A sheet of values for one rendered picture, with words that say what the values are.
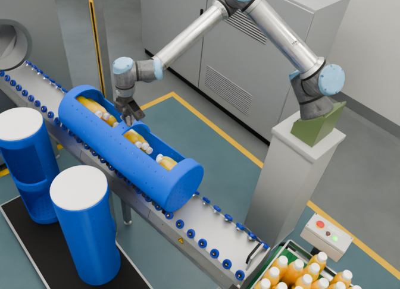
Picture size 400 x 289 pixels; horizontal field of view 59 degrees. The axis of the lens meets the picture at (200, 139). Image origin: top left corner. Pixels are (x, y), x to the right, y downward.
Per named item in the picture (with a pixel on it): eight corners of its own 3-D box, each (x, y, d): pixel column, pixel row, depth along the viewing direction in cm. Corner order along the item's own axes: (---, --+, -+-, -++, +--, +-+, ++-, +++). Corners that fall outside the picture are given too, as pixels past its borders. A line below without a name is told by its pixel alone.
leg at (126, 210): (128, 217, 284) (122, 167, 240) (133, 222, 282) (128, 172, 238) (122, 222, 281) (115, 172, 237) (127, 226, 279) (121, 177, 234)
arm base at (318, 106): (313, 108, 214) (308, 93, 212) (340, 103, 197) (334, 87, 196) (294, 121, 204) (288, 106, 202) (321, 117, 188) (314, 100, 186)
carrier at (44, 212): (28, 198, 272) (31, 229, 254) (-10, 113, 210) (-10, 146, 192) (66, 188, 281) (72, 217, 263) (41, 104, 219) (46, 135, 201)
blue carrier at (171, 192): (99, 115, 230) (97, 77, 211) (200, 192, 193) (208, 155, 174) (60, 133, 212) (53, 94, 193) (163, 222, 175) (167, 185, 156)
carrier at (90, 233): (107, 292, 228) (128, 254, 247) (88, 219, 166) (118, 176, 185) (68, 276, 233) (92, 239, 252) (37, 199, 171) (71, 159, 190)
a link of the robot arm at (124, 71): (136, 66, 152) (112, 68, 149) (137, 89, 160) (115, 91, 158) (133, 54, 158) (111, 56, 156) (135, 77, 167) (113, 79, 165)
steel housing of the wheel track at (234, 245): (41, 94, 287) (31, 57, 263) (260, 273, 196) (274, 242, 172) (8, 110, 271) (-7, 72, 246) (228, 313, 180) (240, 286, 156)
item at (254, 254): (254, 253, 172) (259, 241, 163) (258, 256, 170) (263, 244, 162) (242, 267, 166) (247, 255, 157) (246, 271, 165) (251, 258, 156)
